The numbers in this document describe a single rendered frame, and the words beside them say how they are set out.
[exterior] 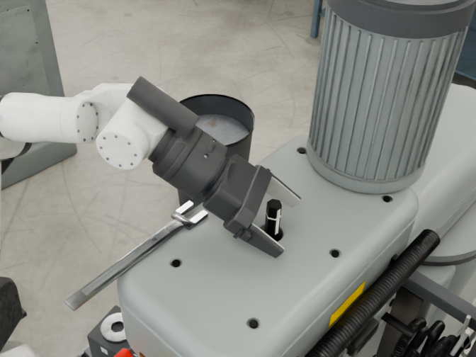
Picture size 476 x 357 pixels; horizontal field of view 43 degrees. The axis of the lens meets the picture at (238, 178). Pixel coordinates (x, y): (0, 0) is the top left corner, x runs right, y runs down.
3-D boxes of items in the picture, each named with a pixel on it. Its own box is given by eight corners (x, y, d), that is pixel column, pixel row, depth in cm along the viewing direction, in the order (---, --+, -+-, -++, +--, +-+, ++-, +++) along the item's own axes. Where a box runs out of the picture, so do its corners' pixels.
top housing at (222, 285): (231, 450, 80) (234, 390, 70) (109, 334, 93) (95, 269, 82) (411, 256, 107) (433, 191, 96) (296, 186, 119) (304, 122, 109)
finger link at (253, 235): (275, 256, 84) (239, 232, 83) (287, 246, 82) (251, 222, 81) (271, 265, 83) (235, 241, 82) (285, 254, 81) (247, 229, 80)
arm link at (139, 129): (156, 202, 82) (85, 156, 80) (183, 155, 90) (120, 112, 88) (194, 156, 74) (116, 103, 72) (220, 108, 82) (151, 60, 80)
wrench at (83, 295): (78, 316, 77) (77, 312, 76) (59, 299, 79) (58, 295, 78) (207, 216, 91) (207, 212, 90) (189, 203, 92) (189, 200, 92)
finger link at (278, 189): (302, 199, 89) (269, 176, 88) (290, 210, 91) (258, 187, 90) (304, 192, 90) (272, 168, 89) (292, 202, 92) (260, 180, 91)
